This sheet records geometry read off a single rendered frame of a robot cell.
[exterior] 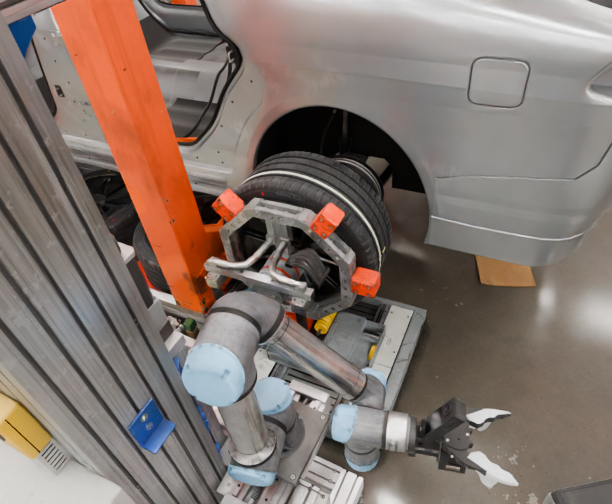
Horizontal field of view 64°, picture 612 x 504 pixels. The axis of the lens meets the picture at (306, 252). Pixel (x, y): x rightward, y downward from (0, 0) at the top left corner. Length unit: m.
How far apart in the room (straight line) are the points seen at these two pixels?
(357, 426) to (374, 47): 1.18
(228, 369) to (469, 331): 2.02
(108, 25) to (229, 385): 1.07
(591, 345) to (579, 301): 0.29
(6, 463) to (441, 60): 1.54
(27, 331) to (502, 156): 1.47
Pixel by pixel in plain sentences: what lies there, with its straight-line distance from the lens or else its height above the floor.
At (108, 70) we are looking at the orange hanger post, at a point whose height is 1.63.
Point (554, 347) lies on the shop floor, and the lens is 2.84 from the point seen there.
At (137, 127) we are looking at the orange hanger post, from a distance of 1.68.
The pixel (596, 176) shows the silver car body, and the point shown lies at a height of 1.18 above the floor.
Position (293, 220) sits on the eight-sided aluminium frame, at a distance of 1.68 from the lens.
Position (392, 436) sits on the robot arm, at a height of 1.24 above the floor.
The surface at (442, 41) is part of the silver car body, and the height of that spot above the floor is 1.58.
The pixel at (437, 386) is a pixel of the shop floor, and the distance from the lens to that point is 2.57.
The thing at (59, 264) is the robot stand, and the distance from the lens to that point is 0.83.
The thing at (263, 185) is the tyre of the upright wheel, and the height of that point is 1.16.
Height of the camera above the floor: 2.18
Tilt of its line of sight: 44 degrees down
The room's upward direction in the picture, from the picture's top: 7 degrees counter-clockwise
